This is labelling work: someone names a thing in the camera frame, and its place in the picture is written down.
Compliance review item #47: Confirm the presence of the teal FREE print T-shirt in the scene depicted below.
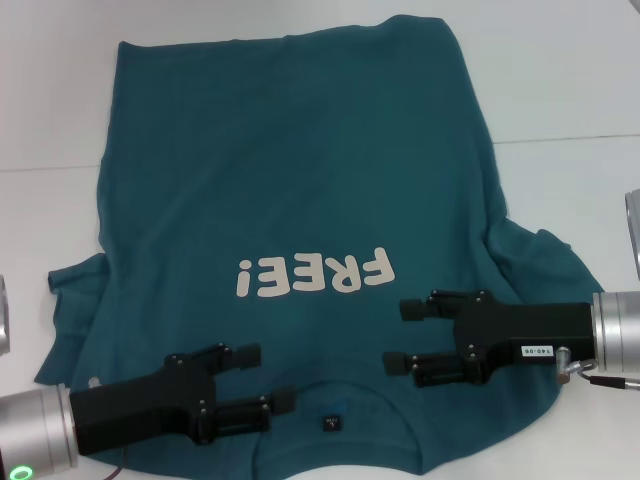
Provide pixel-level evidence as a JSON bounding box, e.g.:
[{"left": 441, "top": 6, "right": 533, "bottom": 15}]
[{"left": 33, "top": 14, "right": 607, "bottom": 475}]

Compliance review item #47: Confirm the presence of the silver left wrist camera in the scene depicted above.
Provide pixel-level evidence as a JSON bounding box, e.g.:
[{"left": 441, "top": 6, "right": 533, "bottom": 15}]
[{"left": 0, "top": 274, "right": 11, "bottom": 356}]

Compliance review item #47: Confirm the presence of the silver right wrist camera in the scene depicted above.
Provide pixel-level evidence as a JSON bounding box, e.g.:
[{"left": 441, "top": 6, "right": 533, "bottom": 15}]
[{"left": 623, "top": 188, "right": 640, "bottom": 281}]

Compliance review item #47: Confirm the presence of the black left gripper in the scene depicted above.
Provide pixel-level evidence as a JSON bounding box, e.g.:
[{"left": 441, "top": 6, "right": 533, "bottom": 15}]
[{"left": 69, "top": 343, "right": 296, "bottom": 457}]

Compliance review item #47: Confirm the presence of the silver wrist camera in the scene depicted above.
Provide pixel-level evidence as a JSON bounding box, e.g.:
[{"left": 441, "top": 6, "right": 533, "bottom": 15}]
[
  {"left": 623, "top": 188, "right": 640, "bottom": 281},
  {"left": 0, "top": 274, "right": 11, "bottom": 356}
]

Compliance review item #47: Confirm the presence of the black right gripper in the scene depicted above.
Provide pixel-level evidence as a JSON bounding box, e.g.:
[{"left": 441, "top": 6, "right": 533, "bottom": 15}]
[{"left": 382, "top": 288, "right": 594, "bottom": 389}]

